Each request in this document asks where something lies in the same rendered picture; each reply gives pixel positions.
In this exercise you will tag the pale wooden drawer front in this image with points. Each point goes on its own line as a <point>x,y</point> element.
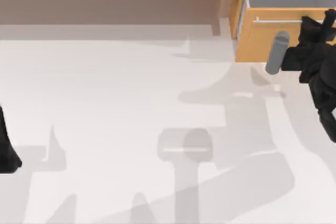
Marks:
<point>260,43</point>

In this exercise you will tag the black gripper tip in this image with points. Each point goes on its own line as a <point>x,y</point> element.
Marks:
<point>6,150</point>

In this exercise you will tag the wooden open shelf unit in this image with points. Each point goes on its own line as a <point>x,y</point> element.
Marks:
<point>105,1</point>

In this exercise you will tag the pale grey rounded box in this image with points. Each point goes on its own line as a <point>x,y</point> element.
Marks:
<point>277,53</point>

